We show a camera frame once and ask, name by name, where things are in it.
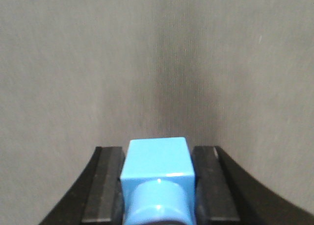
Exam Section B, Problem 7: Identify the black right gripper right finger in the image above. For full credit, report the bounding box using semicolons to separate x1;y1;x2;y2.
192;146;314;225

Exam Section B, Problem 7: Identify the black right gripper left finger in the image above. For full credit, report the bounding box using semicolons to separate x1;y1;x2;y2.
41;147;125;225

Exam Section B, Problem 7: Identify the light blue toy block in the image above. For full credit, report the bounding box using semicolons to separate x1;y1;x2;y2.
120;137;196;225

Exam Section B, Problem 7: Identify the dark grey conveyor belt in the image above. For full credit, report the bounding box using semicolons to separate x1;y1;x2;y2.
0;0;314;225

